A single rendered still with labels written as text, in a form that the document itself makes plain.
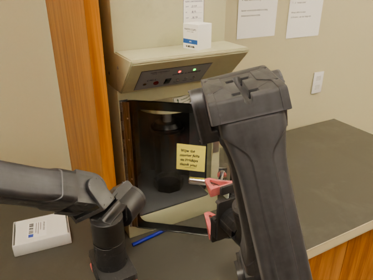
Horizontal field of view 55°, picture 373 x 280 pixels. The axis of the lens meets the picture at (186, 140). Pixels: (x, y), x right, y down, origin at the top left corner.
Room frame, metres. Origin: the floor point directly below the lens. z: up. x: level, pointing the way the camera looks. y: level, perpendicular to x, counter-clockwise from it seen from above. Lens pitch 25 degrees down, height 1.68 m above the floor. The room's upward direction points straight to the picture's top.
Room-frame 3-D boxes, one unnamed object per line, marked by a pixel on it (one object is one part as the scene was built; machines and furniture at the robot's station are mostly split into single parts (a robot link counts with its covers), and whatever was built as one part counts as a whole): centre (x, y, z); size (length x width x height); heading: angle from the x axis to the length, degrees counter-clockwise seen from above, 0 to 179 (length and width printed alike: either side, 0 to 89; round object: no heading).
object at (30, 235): (0.88, 0.44, 0.96); 0.16 x 0.12 x 0.04; 112
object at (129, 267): (0.51, 0.14, 1.21); 0.10 x 0.07 x 0.07; 29
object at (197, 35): (0.91, -0.03, 1.54); 0.05 x 0.05 x 0.06; 45
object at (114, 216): (0.52, 0.14, 1.27); 0.07 x 0.06 x 0.07; 160
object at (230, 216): (0.62, -0.10, 1.19); 0.07 x 0.07 x 0.10; 29
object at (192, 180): (0.80, -0.06, 1.20); 0.10 x 0.05 x 0.03; 80
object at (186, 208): (0.84, 0.01, 1.19); 0.30 x 0.01 x 0.40; 80
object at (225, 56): (0.90, 0.01, 1.46); 0.32 x 0.12 x 0.10; 118
